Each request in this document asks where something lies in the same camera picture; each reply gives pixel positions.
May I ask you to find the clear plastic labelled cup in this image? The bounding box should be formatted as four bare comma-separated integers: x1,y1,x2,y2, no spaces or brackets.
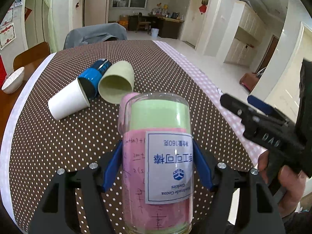
122,92,194,233

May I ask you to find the pink paper cup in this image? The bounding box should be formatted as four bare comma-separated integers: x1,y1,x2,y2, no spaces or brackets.
117,92,140,135

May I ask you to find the white paper cup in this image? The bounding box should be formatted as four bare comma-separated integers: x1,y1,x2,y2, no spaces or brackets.
48,79,90,121

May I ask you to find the pale yellow cup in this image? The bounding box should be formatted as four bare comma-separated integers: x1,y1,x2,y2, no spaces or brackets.
98,61,134,104

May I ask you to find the blue cylindrical cup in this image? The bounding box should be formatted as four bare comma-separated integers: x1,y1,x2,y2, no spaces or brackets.
78,58,112,100

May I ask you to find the right human hand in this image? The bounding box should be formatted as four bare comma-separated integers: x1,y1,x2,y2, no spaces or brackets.
257,151,308,219

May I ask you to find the brown polka dot tablecloth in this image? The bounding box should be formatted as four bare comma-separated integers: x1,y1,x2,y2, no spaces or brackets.
1,40,261,232

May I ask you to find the red hanging door ornament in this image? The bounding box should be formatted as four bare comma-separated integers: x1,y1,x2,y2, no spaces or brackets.
198,0,209,14

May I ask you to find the dark wooden desk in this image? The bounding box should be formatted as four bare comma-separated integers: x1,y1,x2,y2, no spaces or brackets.
128,15,184,39

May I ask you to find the white waste bucket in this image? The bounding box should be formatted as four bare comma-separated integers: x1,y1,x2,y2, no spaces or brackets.
151,28,159,39

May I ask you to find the white ceramic bowl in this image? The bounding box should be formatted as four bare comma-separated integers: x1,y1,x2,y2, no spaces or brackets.
2,66,25,94

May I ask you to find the wooden desk chair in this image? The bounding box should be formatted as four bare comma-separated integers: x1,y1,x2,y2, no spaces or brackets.
136,12,151,33

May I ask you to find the red felt bag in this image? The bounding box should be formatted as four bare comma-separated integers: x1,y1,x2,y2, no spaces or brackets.
0,56,7,87

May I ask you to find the brown wooden chair back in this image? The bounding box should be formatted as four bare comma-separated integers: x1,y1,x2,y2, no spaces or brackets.
13,42,50,70

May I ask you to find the orange cardboard box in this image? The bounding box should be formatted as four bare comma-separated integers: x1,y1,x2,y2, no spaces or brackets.
118,15,129,30

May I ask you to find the grey covered chair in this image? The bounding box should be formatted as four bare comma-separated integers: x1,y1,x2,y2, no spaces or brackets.
63,23,128,50

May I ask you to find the white refrigerator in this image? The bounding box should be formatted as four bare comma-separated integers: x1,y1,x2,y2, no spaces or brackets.
84,0,110,27

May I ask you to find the green door curtain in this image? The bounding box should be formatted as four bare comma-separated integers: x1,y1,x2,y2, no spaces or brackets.
44,0,58,53

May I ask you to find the cream wall cabinet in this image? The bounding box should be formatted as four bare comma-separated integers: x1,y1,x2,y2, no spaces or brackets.
224,0,266,66

